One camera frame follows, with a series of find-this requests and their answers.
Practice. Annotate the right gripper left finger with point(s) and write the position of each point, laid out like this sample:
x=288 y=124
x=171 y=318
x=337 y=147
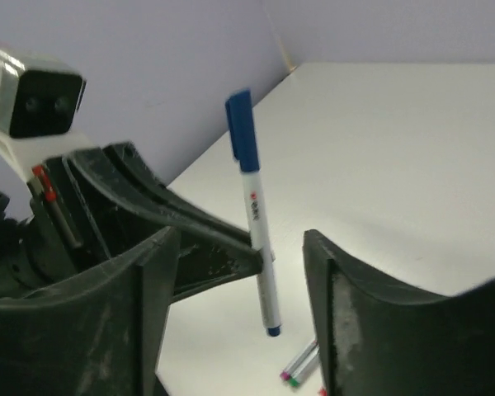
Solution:
x=96 y=333

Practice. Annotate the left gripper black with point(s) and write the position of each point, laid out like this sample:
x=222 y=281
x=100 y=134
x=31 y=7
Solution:
x=60 y=247

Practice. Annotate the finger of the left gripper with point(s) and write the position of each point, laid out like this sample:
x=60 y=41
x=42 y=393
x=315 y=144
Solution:
x=205 y=263

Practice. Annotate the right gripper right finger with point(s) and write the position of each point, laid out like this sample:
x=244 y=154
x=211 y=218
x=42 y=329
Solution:
x=380 y=336

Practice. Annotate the blue-ended white pen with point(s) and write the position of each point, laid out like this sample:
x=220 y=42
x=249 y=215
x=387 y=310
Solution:
x=260 y=241

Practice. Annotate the purple-ended white pen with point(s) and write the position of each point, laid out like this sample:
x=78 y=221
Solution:
x=297 y=360

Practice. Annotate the blue pen cap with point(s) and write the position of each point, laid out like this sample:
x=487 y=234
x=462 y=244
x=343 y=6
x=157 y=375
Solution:
x=242 y=131

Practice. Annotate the green-ended white pen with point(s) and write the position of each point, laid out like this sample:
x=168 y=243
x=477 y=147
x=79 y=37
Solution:
x=304 y=371

